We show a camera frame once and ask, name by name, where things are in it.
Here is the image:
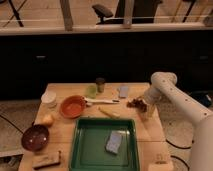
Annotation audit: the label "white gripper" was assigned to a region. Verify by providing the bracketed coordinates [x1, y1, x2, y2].
[139, 87, 161, 121]

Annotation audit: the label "bunch of dark grapes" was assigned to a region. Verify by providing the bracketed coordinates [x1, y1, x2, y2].
[127, 99, 147, 112]

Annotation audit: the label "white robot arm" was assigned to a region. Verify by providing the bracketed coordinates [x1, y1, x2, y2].
[142, 72, 213, 171]

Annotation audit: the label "orange red bowl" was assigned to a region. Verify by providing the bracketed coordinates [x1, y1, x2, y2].
[60, 95, 86, 118]

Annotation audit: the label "dark maroon bowl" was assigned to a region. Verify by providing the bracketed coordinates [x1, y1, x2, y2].
[21, 124, 49, 152]

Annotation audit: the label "yellow banana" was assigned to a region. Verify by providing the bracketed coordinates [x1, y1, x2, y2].
[98, 107, 120, 118]

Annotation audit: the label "blue sponge in tray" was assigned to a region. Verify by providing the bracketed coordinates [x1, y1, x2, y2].
[105, 131, 122, 154]

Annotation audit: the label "dark spice jar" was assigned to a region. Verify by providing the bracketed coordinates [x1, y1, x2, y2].
[95, 77, 105, 93]

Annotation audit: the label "light green cup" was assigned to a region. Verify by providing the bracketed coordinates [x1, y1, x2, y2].
[86, 85, 97, 99]

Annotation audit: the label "green plastic tray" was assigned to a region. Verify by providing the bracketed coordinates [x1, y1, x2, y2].
[68, 118, 140, 171]

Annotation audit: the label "yellow onion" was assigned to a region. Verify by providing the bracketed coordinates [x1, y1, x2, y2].
[42, 114, 54, 126]

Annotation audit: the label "white stacked cups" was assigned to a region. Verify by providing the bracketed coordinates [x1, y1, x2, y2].
[41, 91, 56, 108]

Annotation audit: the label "black office chair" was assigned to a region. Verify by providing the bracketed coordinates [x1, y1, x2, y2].
[92, 4, 113, 24]

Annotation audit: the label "wooden block eraser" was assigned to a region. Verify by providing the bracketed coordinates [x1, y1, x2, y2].
[32, 151, 61, 170]

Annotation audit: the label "black floor cable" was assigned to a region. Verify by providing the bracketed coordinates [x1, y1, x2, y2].
[165, 139, 194, 150]

